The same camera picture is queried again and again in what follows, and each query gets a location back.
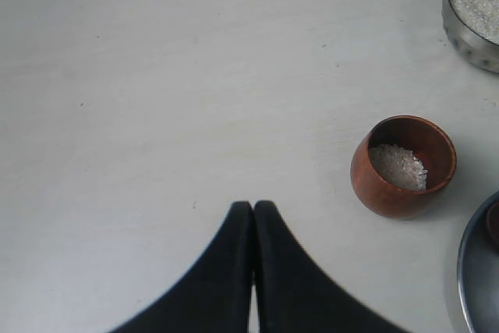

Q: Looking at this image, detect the brown wooden cup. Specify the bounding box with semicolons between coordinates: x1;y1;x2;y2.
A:
350;115;457;219

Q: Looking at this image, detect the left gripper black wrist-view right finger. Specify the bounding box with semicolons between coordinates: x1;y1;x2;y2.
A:
254;200;394;332

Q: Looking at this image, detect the steel bowl of rice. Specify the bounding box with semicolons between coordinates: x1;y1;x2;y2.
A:
441;0;498;73

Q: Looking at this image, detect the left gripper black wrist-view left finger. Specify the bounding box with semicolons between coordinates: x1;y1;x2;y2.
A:
114;201;254;332

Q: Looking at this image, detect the red wooden spoon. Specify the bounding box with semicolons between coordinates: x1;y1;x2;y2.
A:
485;203;499;252

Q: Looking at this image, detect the round steel plate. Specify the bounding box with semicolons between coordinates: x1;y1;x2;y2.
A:
457;193;498;332

